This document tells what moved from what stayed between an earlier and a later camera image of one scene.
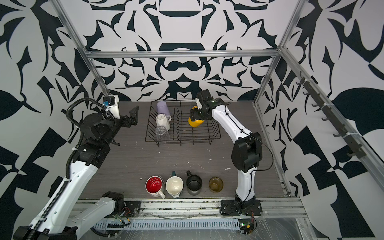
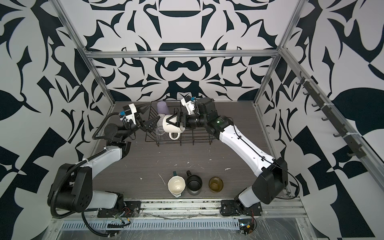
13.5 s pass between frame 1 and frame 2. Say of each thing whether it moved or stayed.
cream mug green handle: stayed
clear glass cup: stayed
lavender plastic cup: stayed
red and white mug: moved
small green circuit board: stayed
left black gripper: moved
